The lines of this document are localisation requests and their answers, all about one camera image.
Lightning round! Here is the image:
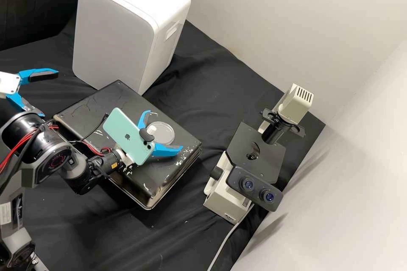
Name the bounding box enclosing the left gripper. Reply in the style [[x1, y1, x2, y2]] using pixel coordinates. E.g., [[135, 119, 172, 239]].
[[0, 68, 59, 118]]

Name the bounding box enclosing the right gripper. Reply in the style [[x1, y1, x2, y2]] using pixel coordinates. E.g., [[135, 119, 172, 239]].
[[114, 110, 184, 172]]

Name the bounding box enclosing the petri dish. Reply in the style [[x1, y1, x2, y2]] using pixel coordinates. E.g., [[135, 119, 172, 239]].
[[146, 121, 176, 145]]

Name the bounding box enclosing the black tray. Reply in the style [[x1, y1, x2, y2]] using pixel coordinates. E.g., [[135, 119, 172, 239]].
[[52, 79, 204, 211]]

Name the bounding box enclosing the cream microscope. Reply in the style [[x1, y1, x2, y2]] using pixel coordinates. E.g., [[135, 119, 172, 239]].
[[203, 83, 315, 223]]

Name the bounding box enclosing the white box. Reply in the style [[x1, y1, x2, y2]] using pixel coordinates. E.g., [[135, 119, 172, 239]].
[[72, 0, 192, 96]]

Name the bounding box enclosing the right wrist camera phone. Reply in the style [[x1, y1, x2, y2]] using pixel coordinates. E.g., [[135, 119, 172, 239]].
[[102, 108, 157, 166]]

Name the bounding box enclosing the black cable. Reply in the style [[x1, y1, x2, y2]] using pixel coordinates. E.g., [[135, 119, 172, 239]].
[[72, 113, 109, 143]]

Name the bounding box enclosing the grey cable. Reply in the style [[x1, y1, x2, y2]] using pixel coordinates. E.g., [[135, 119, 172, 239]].
[[206, 216, 243, 271]]

